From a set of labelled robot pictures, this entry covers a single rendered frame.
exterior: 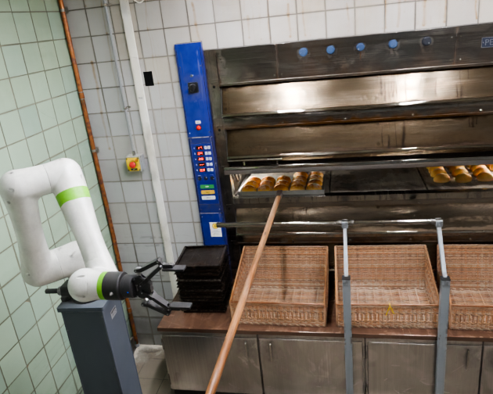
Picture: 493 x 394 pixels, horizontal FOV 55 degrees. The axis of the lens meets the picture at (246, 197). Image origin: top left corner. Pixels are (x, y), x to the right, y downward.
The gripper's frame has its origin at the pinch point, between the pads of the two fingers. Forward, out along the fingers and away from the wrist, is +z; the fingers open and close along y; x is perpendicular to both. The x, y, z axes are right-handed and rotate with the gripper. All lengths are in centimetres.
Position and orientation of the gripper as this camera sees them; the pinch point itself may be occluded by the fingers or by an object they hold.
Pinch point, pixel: (185, 287)
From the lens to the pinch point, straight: 152.0
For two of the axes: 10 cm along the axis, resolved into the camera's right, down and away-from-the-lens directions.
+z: 9.7, -0.2, -2.3
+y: 1.0, 9.3, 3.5
